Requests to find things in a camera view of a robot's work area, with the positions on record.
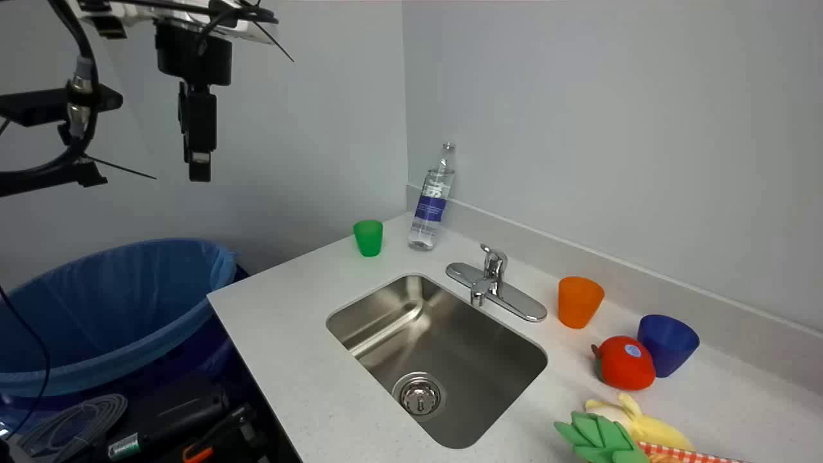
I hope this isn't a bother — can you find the stainless steel sink basin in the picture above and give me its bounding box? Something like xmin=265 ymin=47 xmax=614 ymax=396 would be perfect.
xmin=323 ymin=272 xmax=551 ymax=451

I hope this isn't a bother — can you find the yellow banana plush toy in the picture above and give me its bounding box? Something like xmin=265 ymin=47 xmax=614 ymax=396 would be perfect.
xmin=583 ymin=392 xmax=695 ymax=452

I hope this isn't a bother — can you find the black power tool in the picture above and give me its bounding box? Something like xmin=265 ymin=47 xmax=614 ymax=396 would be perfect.
xmin=106 ymin=388 xmax=233 ymax=463

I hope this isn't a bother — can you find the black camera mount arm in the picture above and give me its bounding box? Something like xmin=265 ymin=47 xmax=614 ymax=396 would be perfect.
xmin=0 ymin=81 xmax=159 ymax=202

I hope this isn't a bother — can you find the red-orange round plush toy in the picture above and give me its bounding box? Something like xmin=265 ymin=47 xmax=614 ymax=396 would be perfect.
xmin=589 ymin=334 xmax=658 ymax=393

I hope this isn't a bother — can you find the chrome sink faucet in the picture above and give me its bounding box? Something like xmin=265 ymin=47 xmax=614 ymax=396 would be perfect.
xmin=443 ymin=242 xmax=551 ymax=326

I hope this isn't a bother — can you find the blue plastic cup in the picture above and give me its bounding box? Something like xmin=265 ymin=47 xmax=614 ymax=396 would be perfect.
xmin=634 ymin=312 xmax=703 ymax=380

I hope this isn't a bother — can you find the orange plastic cup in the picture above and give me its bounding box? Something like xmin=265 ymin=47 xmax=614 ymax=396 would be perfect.
xmin=555 ymin=275 xmax=607 ymax=332

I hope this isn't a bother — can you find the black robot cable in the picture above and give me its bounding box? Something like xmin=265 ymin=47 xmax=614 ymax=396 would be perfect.
xmin=47 ymin=0 xmax=111 ymax=175

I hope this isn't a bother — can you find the clear plastic water bottle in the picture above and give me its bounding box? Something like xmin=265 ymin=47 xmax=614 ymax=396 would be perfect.
xmin=406 ymin=139 xmax=457 ymax=254

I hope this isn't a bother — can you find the blue lined trash bin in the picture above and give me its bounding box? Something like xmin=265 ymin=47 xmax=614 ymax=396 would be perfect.
xmin=0 ymin=236 xmax=241 ymax=402

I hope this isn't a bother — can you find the orange checkered basket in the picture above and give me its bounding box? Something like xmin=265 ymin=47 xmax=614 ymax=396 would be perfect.
xmin=637 ymin=438 xmax=748 ymax=463

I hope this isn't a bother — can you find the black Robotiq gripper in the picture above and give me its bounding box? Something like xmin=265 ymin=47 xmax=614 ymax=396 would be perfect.
xmin=155 ymin=22 xmax=233 ymax=186

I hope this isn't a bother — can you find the grey mesh cover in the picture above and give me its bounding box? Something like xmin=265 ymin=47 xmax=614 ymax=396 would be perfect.
xmin=11 ymin=392 xmax=130 ymax=463

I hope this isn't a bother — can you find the green plastic cup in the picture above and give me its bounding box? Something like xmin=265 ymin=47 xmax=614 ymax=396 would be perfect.
xmin=349 ymin=218 xmax=385 ymax=260

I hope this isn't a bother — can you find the black and orange clamp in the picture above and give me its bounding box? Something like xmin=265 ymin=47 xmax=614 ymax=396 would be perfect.
xmin=177 ymin=410 xmax=278 ymax=463

